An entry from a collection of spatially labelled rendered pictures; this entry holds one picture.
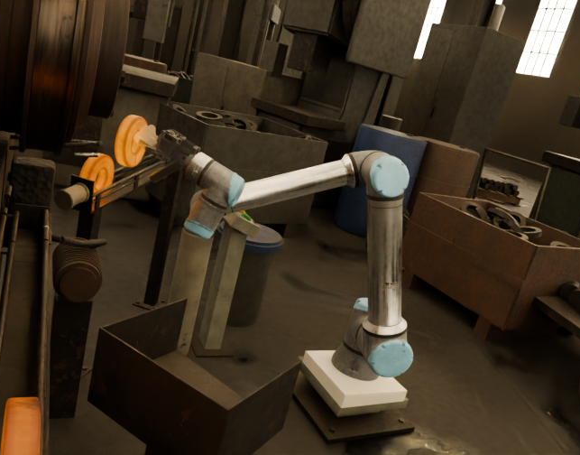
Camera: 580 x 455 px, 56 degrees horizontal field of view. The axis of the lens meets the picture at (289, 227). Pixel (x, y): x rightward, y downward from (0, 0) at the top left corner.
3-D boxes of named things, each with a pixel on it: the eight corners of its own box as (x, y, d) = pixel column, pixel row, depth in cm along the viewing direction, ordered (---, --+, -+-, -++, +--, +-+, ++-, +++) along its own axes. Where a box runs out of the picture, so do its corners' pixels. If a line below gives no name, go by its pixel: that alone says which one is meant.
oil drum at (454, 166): (409, 246, 461) (443, 144, 436) (373, 223, 511) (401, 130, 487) (462, 253, 487) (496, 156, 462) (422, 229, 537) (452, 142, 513)
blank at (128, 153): (115, 118, 154) (126, 121, 154) (141, 111, 168) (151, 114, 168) (112, 170, 160) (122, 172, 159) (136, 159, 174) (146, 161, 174)
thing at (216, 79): (216, 157, 624) (236, 60, 594) (278, 188, 553) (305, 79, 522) (176, 154, 587) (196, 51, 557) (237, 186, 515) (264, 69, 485)
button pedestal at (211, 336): (197, 360, 215) (230, 215, 198) (184, 329, 236) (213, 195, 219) (234, 360, 222) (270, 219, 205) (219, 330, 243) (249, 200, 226)
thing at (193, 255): (161, 357, 211) (187, 234, 196) (156, 341, 221) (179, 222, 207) (191, 357, 216) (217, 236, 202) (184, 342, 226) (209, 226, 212)
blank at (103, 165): (84, 210, 171) (94, 213, 170) (72, 176, 159) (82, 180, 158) (108, 176, 180) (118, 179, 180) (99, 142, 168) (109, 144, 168)
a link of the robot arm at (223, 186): (227, 210, 157) (244, 181, 156) (191, 188, 158) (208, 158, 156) (234, 208, 166) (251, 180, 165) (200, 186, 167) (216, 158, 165)
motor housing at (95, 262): (33, 426, 160) (56, 261, 146) (34, 382, 179) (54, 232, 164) (80, 424, 166) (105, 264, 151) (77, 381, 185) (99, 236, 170)
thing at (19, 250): (6, 264, 112) (6, 260, 112) (11, 230, 128) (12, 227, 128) (45, 266, 115) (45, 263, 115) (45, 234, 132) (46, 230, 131)
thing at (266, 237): (207, 329, 241) (228, 240, 229) (191, 296, 268) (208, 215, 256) (272, 331, 255) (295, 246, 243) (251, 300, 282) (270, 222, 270)
